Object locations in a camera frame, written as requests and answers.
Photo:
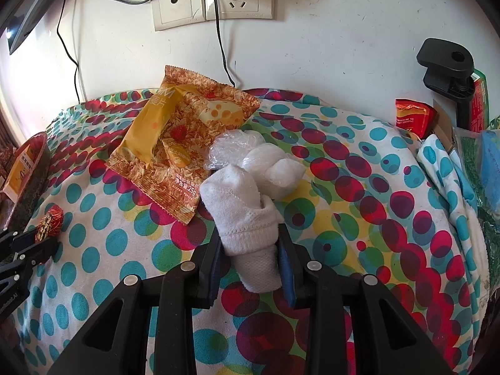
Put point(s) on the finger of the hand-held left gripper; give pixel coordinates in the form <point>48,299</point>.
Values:
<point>23,239</point>
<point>39,252</point>

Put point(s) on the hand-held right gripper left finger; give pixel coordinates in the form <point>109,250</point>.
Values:
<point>214,277</point>

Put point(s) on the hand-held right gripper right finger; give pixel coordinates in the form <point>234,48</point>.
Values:
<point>285,277</point>

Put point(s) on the red candy packet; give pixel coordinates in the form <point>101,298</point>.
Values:
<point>49,222</point>

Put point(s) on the red tray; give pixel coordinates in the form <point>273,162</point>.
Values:
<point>37,187</point>

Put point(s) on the knotted white sock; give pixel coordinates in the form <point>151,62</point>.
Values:
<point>242,218</point>

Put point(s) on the tall orange box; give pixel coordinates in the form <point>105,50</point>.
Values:
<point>21,172</point>

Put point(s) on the brown snack bag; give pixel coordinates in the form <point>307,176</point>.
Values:
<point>6,160</point>

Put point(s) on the polka dot cloth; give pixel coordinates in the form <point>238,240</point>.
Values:
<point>351,203</point>

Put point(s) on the crumpled clear plastic bag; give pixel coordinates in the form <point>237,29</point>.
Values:
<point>273,172</point>

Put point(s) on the yellow cereal snack bag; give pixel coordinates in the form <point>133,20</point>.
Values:
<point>156,152</point>

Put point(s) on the red and yellow packet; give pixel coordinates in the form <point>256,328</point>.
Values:
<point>410,119</point>

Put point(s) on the brown cardboard piece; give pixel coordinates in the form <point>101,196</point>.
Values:
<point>443,125</point>

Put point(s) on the printed clear plastic bag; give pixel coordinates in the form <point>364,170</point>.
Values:
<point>468,156</point>

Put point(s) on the black monitor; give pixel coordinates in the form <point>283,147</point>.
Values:
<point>35,11</point>

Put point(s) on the blue sponge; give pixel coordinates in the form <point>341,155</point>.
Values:
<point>492,164</point>

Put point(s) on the green box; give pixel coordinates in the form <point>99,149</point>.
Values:
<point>478,101</point>

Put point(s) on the black clamp stand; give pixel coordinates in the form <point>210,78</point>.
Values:
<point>441,56</point>

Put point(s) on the white single-hole wall plate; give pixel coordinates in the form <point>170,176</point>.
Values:
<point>172,11</point>

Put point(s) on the white wall socket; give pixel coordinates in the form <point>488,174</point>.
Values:
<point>242,7</point>

